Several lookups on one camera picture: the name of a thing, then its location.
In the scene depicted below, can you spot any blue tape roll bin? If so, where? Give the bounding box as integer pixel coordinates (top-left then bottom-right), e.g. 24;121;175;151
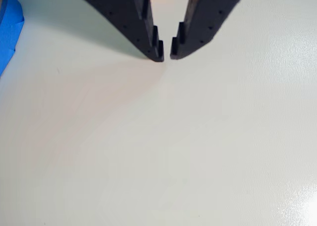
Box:
0;0;25;78

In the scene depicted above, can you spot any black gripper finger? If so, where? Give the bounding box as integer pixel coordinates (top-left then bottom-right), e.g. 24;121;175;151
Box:
170;0;270;61
68;0;165;63

